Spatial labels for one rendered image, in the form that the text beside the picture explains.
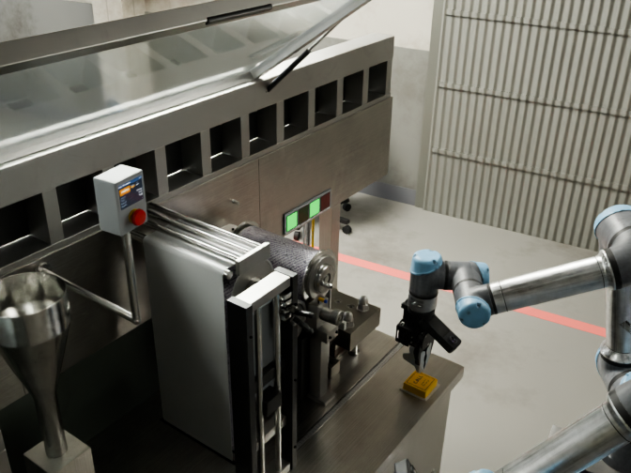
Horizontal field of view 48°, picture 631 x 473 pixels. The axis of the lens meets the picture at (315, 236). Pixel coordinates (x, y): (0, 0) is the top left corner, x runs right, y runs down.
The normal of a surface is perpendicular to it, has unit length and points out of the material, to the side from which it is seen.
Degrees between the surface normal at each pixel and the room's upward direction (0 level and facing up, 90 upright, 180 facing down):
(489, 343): 0
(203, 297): 90
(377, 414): 0
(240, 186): 90
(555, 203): 90
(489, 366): 0
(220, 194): 90
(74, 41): 55
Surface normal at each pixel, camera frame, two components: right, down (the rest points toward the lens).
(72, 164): 0.81, 0.29
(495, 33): -0.48, 0.41
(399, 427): 0.02, -0.88
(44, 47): 0.67, -0.27
